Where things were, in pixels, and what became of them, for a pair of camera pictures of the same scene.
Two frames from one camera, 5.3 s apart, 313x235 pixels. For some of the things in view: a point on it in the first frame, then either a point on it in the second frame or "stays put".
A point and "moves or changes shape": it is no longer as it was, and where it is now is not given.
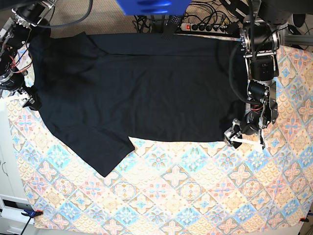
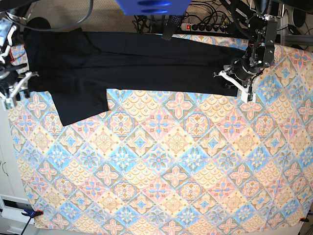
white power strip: x=202 y=27 stays put
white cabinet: x=13 y=202 stays put
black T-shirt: x=95 y=91 moves or changes shape
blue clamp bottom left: x=31 y=213 stays put
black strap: x=173 y=23 stays put
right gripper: x=251 y=126 to x=242 y=69
